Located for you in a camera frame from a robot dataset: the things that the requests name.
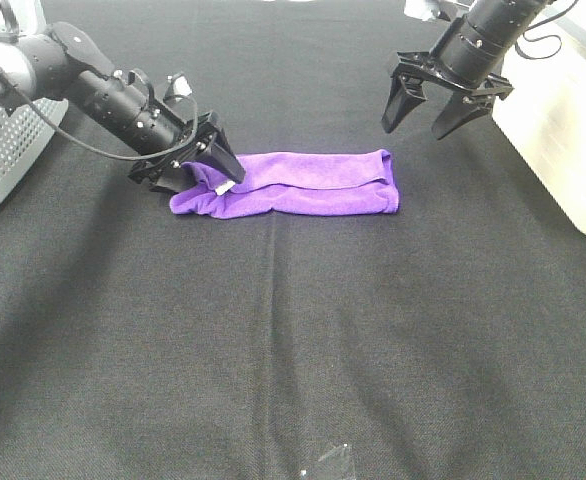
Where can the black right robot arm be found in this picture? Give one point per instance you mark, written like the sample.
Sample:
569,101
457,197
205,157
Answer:
490,27

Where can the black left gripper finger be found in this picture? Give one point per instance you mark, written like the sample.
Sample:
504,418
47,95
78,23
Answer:
171,185
214,151

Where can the white plastic storage bin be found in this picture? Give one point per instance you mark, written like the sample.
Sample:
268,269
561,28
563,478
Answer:
544,117

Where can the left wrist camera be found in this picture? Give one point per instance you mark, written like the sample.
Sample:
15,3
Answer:
178,88

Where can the clear tape piece bottom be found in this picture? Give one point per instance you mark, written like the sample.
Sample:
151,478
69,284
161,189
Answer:
335,464

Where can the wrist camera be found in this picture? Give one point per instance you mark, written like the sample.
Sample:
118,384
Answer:
434,10
178,88

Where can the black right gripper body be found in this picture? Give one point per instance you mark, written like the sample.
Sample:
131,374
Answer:
466,73

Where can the black fabric table cover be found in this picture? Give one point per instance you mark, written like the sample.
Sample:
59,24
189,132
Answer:
447,341

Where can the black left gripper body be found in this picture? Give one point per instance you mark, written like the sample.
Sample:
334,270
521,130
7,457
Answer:
174,163

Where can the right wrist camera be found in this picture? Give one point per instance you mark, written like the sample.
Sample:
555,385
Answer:
434,10

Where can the purple microfiber towel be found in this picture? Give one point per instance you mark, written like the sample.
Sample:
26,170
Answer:
297,183

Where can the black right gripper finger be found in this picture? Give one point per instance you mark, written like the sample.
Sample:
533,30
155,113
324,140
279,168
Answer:
406,94
460,110

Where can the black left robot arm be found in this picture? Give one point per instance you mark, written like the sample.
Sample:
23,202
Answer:
64,63

